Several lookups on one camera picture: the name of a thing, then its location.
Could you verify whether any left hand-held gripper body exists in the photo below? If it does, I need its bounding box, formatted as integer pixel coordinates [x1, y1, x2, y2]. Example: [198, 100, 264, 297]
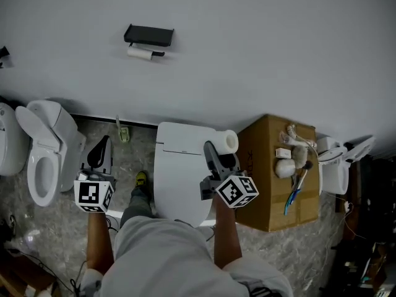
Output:
[73, 169, 118, 213]

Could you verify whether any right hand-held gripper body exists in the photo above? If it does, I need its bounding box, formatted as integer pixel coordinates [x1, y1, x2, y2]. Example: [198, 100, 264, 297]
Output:
[199, 170, 260, 209]

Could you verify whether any large white toilet paper roll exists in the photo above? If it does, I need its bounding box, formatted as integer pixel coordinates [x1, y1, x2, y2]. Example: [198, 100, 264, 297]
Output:
[210, 129, 239, 154]

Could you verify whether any cardboard paper tube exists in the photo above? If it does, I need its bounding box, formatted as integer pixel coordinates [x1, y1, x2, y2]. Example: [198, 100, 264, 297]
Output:
[127, 47, 154, 58]

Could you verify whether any person's right forearm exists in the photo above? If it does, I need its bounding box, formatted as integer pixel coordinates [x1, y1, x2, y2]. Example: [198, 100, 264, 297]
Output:
[213, 196, 243, 270]

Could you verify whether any person's left forearm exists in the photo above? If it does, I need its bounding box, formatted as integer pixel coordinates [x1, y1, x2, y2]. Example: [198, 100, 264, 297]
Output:
[85, 210, 115, 272]

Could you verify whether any white closed-lid toilet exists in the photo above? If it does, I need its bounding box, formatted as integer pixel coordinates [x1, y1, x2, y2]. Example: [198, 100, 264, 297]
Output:
[153, 121, 242, 228]

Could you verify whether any white open-lid toilet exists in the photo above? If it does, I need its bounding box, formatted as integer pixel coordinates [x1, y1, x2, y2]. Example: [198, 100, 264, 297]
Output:
[15, 100, 87, 208]

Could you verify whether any white toilet with raised lid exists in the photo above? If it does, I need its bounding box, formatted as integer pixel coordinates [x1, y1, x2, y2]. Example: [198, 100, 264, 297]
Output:
[320, 136, 376, 196]

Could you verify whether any large brown cardboard box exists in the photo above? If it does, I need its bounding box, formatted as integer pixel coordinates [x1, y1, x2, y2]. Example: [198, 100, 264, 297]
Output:
[235, 113, 321, 233]

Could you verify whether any person's yellow shoe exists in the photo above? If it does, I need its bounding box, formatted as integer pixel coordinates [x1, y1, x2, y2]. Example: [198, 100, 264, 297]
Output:
[135, 171, 149, 188]

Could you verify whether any person's grey trouser leg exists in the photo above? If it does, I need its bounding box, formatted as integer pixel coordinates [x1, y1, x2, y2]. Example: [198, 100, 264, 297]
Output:
[119, 186, 153, 228]

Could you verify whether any white oval pouch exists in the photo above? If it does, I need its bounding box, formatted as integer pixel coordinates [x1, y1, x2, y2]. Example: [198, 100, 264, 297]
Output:
[275, 158, 296, 179]

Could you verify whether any grey fluffy duster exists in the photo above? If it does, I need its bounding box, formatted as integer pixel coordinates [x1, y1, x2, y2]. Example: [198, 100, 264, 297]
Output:
[292, 145, 308, 170]

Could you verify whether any person's white shirt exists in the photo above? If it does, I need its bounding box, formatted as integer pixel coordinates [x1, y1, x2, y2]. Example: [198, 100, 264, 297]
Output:
[79, 215, 295, 297]

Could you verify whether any small brown cardboard box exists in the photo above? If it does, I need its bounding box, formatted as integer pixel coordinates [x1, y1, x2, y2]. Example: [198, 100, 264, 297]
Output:
[0, 252, 58, 297]

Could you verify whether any dark shelving unit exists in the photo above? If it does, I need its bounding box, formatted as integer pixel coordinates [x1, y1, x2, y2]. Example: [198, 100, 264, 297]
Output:
[334, 156, 396, 297]

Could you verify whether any blue handled brush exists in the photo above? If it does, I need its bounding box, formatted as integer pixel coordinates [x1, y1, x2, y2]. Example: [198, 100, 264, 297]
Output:
[284, 189, 301, 216]

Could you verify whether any white handled bristle brush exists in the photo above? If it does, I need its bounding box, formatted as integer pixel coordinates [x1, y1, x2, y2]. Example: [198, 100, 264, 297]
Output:
[290, 161, 313, 191]

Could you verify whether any white sprayer with hose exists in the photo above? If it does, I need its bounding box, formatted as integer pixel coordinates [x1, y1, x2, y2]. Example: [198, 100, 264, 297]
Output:
[280, 124, 318, 154]

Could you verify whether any black wall paper holder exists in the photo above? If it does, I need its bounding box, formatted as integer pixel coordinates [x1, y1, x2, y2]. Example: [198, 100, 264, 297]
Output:
[123, 24, 175, 58]

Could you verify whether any small black wall holder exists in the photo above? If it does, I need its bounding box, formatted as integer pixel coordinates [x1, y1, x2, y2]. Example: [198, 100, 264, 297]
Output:
[0, 46, 11, 69]

